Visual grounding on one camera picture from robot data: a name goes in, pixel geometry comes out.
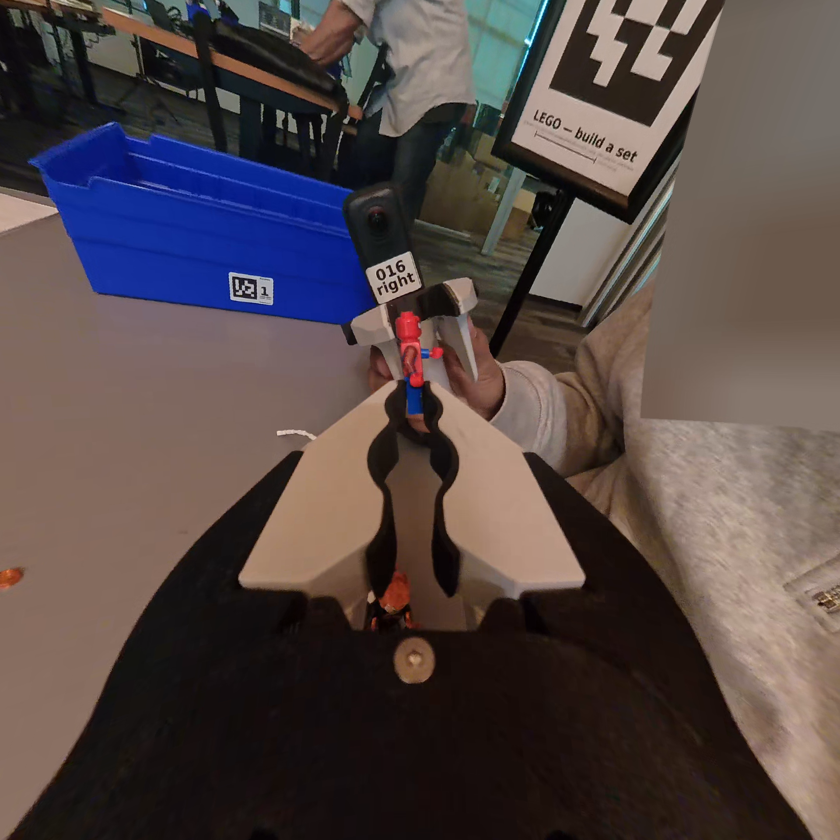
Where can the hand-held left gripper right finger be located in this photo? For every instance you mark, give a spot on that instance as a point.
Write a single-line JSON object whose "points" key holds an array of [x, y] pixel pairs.
{"points": [[512, 525]]}

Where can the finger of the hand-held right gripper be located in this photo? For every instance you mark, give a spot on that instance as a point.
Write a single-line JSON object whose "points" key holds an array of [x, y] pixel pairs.
{"points": [[464, 308], [380, 331]]}

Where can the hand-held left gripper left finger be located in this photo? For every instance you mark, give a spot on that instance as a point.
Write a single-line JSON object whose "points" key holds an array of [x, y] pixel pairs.
{"points": [[308, 525]]}

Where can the blue red lego minifigure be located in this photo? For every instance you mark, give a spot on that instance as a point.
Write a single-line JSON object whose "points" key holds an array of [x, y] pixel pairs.
{"points": [[410, 341]]}

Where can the lego motorcycle model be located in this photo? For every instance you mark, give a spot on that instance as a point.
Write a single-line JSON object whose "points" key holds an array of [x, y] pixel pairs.
{"points": [[394, 590]]}

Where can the person's right forearm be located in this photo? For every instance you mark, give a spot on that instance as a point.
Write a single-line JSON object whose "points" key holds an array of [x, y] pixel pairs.
{"points": [[558, 407]]}

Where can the orange round lego stud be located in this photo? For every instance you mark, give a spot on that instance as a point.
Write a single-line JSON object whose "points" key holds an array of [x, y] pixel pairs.
{"points": [[10, 577]]}

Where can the person's right hand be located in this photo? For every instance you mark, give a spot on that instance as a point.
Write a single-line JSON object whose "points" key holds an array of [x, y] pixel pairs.
{"points": [[485, 387]]}

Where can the brown cardboard box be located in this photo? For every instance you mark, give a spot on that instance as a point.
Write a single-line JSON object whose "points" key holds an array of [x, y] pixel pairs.
{"points": [[459, 190]]}

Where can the black bag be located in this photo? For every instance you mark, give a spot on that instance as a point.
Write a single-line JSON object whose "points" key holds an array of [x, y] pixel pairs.
{"points": [[275, 56]]}

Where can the framed marker sign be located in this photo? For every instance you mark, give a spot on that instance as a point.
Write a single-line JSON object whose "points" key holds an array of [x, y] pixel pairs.
{"points": [[590, 131]]}

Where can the wooden desk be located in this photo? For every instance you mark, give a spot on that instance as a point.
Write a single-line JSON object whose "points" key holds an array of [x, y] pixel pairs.
{"points": [[229, 65]]}

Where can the blue plastic bin white tag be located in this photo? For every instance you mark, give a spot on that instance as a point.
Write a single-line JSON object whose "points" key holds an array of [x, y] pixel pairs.
{"points": [[164, 275]]}

